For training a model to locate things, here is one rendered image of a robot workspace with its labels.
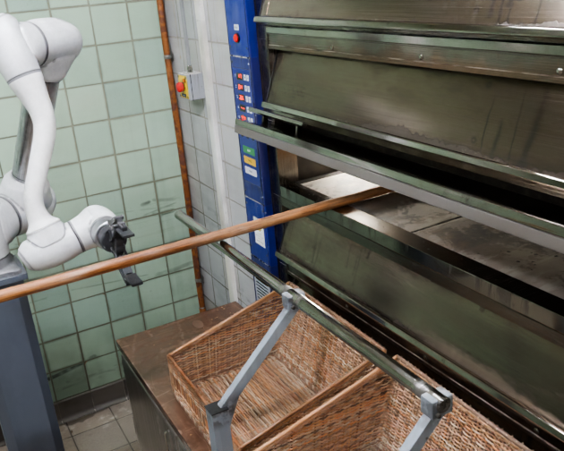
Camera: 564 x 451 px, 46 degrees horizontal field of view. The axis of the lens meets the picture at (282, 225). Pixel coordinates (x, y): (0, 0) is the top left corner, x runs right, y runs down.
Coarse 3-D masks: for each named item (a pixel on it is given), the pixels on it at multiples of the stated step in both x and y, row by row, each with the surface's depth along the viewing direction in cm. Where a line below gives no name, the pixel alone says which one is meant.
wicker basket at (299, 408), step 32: (224, 320) 223; (256, 320) 229; (192, 352) 220; (224, 352) 226; (288, 352) 231; (320, 352) 214; (352, 352) 199; (384, 352) 186; (192, 384) 199; (256, 384) 221; (288, 384) 220; (320, 384) 214; (352, 384) 200; (192, 416) 205; (256, 416) 205; (288, 416) 176; (256, 448) 174
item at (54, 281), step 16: (368, 192) 204; (384, 192) 207; (304, 208) 195; (320, 208) 197; (240, 224) 187; (256, 224) 188; (272, 224) 190; (192, 240) 180; (208, 240) 181; (128, 256) 172; (144, 256) 174; (160, 256) 176; (64, 272) 166; (80, 272) 167; (96, 272) 168; (16, 288) 160; (32, 288) 162; (48, 288) 164
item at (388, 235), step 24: (288, 192) 222; (312, 192) 216; (336, 216) 199; (360, 216) 193; (384, 240) 180; (408, 240) 174; (432, 264) 164; (456, 264) 158; (480, 264) 157; (480, 288) 151; (504, 288) 145; (528, 288) 144; (528, 312) 140; (552, 312) 134
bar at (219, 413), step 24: (240, 264) 173; (288, 288) 154; (288, 312) 153; (312, 312) 144; (264, 336) 153; (360, 336) 132; (384, 360) 124; (240, 384) 151; (408, 384) 118; (216, 408) 151; (432, 408) 111; (216, 432) 151
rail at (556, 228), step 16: (256, 128) 198; (304, 144) 176; (352, 160) 158; (368, 160) 154; (400, 176) 143; (416, 176) 140; (432, 192) 135; (448, 192) 131; (464, 192) 128; (480, 208) 124; (496, 208) 121; (512, 208) 118; (528, 224) 115; (544, 224) 112; (560, 224) 110
